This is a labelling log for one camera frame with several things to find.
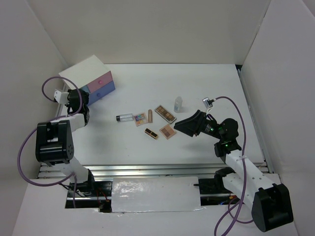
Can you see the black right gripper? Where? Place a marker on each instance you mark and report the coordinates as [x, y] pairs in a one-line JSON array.
[[193, 125]]

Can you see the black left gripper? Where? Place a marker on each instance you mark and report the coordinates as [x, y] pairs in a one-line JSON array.
[[86, 95]]

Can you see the light blue drawer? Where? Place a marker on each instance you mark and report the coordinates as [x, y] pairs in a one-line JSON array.
[[86, 89]]

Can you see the clear plastic bottle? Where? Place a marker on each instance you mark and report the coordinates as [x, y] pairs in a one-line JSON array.
[[178, 104]]

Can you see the white drawer cabinet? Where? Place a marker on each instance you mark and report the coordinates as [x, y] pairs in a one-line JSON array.
[[85, 71]]

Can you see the pink drawer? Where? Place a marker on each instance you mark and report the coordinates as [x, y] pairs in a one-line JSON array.
[[100, 82]]

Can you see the rose gold lipstick tube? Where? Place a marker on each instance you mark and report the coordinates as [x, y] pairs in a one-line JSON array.
[[150, 116]]

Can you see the black gold lipstick case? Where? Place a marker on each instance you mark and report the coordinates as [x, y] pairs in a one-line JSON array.
[[151, 133]]

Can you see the clear glitter bottle black cap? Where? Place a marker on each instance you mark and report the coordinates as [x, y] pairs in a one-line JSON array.
[[124, 117]]

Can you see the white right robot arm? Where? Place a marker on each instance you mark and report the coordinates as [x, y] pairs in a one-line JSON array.
[[269, 202]]

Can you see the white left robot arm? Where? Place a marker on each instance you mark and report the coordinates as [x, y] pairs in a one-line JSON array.
[[54, 143]]

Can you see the purple drawer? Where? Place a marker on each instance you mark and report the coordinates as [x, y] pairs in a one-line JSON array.
[[98, 93]]

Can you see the square pink eyeshadow palette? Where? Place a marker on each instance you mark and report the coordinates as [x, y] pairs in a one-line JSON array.
[[167, 131]]

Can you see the long brown eyeshadow palette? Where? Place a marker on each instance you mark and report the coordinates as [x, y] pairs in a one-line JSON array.
[[165, 114]]

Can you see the colourful eyeshadow palette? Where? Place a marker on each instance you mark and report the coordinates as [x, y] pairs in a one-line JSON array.
[[140, 119]]

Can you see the white taped cover panel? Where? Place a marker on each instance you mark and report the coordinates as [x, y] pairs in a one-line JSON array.
[[155, 194]]

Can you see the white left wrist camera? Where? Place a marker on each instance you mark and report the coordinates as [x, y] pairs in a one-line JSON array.
[[61, 97]]

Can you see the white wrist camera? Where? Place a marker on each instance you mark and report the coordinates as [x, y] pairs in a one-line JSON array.
[[61, 97], [208, 103]]

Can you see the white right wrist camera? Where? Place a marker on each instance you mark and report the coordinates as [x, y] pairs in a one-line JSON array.
[[208, 103]]

